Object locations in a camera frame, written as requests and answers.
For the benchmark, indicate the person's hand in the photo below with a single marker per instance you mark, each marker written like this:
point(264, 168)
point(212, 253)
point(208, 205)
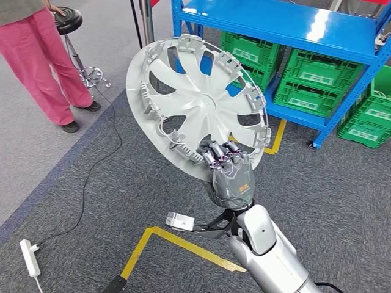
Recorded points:
point(56, 9)

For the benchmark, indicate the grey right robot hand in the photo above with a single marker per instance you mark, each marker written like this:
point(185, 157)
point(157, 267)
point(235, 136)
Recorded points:
point(235, 182)

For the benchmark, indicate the grey plastic wheel cover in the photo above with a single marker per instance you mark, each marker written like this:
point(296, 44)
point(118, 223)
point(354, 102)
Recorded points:
point(198, 101)

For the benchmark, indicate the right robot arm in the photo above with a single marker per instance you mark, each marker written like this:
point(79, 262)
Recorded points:
point(260, 230)

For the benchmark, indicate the blue steel shelf rack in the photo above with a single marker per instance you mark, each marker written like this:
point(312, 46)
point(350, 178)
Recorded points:
point(345, 105)

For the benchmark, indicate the black seat stool chrome base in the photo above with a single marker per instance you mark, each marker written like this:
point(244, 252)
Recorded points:
point(69, 20)

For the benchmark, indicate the person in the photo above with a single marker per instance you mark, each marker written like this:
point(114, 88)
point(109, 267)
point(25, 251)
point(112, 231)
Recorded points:
point(36, 60)

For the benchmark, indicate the yellow floor tape outline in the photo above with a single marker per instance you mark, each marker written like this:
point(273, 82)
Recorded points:
point(195, 249)
point(278, 137)

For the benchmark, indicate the green plastic crate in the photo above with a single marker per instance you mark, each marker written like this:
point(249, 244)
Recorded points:
point(327, 103)
point(366, 111)
point(342, 129)
point(342, 75)
point(266, 48)
point(263, 79)

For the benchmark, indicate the white power strip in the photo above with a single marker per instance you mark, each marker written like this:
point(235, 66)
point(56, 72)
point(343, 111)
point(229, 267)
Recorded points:
point(29, 258)

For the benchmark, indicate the black right wrist camera bracket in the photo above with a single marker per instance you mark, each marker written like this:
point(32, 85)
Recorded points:
point(213, 233)

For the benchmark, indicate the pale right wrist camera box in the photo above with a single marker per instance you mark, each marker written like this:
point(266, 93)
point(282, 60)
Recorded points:
point(180, 221)

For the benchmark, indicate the black robot left wrist mount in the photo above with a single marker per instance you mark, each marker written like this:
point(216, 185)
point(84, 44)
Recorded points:
point(115, 285)

